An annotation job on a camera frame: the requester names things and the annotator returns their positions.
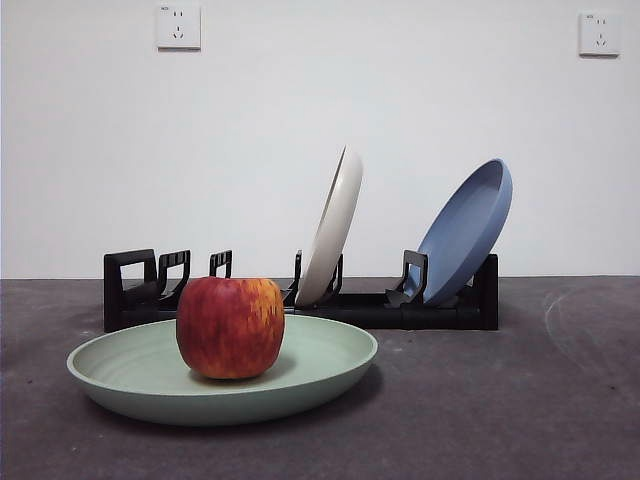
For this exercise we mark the red apple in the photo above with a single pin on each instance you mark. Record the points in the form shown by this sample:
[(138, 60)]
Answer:
[(230, 330)]

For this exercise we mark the green plate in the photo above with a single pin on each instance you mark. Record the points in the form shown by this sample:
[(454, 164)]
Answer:
[(125, 360)]

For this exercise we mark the cream plate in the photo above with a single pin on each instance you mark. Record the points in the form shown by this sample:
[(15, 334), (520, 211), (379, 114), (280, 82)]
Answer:
[(335, 225)]

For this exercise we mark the black plate rack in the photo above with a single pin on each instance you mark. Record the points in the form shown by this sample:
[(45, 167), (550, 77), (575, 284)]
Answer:
[(425, 318)]

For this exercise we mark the blue plate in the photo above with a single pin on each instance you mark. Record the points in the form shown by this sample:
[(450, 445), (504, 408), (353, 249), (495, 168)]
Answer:
[(470, 225)]

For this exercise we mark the white wall socket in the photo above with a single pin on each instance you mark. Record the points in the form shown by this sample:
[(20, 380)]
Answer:
[(179, 27), (600, 35)]

